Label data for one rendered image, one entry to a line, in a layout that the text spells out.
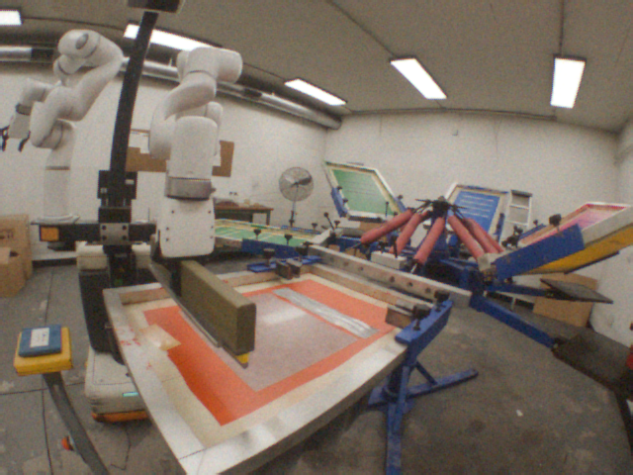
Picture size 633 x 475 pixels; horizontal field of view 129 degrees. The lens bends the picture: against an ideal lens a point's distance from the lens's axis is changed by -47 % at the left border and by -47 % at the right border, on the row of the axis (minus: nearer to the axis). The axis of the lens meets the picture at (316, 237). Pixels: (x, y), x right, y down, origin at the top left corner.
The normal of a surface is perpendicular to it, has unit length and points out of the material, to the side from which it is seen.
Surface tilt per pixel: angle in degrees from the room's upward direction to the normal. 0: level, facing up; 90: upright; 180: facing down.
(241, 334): 91
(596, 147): 90
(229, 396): 0
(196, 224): 92
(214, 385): 0
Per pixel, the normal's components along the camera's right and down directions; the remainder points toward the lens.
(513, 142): -0.67, 0.04
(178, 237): 0.67, 0.28
